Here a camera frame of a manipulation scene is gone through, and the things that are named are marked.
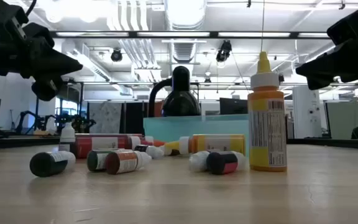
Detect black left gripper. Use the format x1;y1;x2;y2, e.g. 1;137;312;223
0;0;83;102

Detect small dark food coloring bottle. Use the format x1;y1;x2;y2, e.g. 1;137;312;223
59;122;76;153

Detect large yellow food coloring bottle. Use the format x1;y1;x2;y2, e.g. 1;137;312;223
247;51;288;172
163;134;247;156

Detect small dark green coloring bottle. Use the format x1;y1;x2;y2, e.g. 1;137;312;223
29;151;76;178

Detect small green food coloring bottle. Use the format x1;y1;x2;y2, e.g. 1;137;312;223
86;148;117;172

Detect small orange food coloring bottle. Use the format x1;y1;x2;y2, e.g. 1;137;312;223
105;151;152;175

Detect small red food coloring bottle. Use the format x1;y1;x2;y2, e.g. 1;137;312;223
206;151;247;175

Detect black background rack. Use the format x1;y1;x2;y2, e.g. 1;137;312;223
62;81;86;125

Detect white pillar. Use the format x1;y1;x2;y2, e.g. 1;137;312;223
292;85;322;139

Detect grey green partition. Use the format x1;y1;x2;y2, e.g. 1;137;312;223
325;101;358;140

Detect black background robot arms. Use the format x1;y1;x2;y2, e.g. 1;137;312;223
14;110;96;135

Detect grey patterned panel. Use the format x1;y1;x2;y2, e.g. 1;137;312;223
88;101;122;135

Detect black ceiling spotlight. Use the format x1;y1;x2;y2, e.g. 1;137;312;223
215;40;232;63
110;48;123;62

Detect dark desk monitor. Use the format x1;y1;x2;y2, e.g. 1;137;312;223
219;97;249;116

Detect black gooseneck desk lamp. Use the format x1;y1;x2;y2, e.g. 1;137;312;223
149;65;202;118

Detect green translucent plastic bin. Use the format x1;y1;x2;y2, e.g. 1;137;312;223
143;113;250;153

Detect black metal table frame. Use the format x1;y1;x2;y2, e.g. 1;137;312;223
0;135;358;151

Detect thin hanging cable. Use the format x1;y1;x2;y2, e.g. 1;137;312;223
260;0;265;53

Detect black overhead rail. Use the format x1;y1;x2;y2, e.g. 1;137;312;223
50;30;331;40

